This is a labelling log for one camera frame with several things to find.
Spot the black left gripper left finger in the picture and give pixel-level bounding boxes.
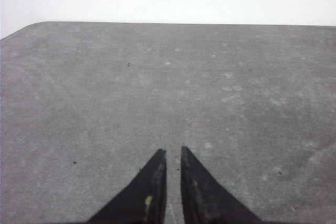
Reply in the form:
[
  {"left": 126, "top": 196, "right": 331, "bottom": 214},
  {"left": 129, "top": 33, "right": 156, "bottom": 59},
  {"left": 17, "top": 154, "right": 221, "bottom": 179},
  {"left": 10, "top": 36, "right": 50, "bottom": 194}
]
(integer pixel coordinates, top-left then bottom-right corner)
[{"left": 88, "top": 149, "right": 166, "bottom": 223}]

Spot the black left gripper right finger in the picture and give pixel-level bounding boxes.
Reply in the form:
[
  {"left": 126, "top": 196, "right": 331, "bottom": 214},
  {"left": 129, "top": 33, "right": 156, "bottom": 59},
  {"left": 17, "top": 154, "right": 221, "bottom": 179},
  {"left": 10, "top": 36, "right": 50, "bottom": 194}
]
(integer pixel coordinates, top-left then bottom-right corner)
[{"left": 181, "top": 146, "right": 262, "bottom": 223}]

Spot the grey felt table mat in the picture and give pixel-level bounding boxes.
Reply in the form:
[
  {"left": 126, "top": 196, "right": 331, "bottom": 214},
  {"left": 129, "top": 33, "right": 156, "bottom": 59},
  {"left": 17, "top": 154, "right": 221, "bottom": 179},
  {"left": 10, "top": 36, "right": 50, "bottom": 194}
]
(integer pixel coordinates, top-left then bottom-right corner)
[{"left": 1, "top": 22, "right": 335, "bottom": 223}]

